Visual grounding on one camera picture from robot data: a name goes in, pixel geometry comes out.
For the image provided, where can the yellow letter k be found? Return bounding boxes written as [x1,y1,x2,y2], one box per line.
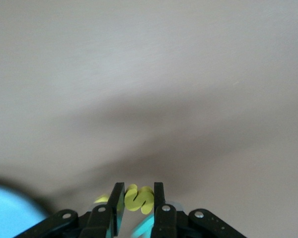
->
[93,194,109,204]

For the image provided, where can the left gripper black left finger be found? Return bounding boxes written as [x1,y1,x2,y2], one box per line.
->
[14,182,126,238]

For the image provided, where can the teal letter y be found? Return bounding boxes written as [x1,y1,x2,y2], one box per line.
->
[130,215,154,238]

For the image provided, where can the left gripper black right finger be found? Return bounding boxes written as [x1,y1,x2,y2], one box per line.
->
[150,182,246,238]

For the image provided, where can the yellow letter s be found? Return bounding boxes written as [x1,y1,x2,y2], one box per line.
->
[124,183,155,215]

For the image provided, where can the brown table cover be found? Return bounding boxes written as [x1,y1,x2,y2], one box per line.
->
[0,0,298,238]

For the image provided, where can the blue plate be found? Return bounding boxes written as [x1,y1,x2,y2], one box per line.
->
[0,182,49,238]

